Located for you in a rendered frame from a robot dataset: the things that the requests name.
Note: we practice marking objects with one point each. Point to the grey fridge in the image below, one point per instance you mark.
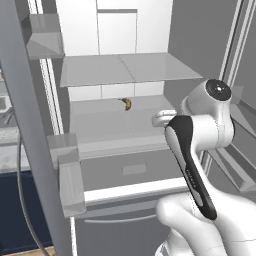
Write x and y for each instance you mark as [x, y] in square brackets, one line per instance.
[116, 30]

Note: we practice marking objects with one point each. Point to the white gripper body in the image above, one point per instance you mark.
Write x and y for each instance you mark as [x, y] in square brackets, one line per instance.
[161, 118]

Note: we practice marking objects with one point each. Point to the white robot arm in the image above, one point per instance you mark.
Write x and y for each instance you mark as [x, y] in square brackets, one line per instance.
[206, 126]

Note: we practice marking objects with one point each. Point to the glass fridge shelf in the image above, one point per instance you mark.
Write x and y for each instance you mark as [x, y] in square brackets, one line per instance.
[126, 68]

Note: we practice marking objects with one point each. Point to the grey freezer drawer front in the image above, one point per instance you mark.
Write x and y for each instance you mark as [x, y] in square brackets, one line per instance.
[113, 238]

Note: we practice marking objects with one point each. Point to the white sink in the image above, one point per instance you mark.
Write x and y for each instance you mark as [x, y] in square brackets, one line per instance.
[3, 104]

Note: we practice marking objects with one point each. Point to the grey crisper drawer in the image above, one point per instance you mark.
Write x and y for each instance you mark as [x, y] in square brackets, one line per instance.
[133, 170]

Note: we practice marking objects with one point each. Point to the grey fridge shelf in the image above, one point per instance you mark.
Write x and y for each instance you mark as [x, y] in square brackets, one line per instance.
[100, 130]

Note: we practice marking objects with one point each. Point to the brown curved food item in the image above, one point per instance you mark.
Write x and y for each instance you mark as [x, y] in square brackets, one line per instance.
[127, 104]

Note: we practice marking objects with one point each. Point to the navy base cupboard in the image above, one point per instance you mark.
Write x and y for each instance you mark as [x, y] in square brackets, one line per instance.
[13, 213]

